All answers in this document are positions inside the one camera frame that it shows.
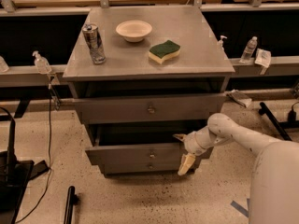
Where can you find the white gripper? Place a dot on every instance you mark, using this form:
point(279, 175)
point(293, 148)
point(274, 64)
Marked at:
point(191, 144)

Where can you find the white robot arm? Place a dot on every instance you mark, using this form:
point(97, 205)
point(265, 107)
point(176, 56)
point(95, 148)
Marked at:
point(274, 187)

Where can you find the grey drawer cabinet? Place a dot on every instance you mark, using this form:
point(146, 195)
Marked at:
point(200, 68)

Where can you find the grey top drawer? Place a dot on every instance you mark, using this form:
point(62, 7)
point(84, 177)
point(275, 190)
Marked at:
point(148, 108)

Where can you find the folded grey cloth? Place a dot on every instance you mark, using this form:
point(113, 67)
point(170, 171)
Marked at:
point(240, 97)

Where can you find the blue tape cross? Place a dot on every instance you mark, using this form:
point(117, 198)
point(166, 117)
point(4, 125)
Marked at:
point(241, 209)

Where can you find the green yellow sponge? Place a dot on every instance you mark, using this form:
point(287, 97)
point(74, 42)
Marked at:
point(165, 51)

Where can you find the black stand leg right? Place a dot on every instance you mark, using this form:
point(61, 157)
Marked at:
point(281, 126)

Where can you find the small pump bottle right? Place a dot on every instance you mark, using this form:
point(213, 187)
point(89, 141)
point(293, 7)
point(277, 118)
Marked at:
point(221, 41)

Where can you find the white paper packet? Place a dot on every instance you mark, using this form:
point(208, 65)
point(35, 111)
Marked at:
point(263, 58)

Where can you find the black bar bottom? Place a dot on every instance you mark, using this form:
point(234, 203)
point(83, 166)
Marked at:
point(71, 201)

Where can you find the clear water bottle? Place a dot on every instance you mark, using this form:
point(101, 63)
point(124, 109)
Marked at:
point(249, 49)

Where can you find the white bowl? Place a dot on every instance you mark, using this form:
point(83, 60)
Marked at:
point(133, 31)

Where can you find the silver drink can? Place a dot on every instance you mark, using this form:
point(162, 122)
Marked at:
point(94, 43)

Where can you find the clear pump bottle left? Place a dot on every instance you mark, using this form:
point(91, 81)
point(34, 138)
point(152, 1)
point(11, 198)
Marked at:
point(41, 63)

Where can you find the black stand base left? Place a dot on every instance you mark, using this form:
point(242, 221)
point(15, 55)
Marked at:
point(14, 176)

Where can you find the clear bottle far left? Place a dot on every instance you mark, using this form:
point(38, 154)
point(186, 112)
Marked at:
point(3, 65)

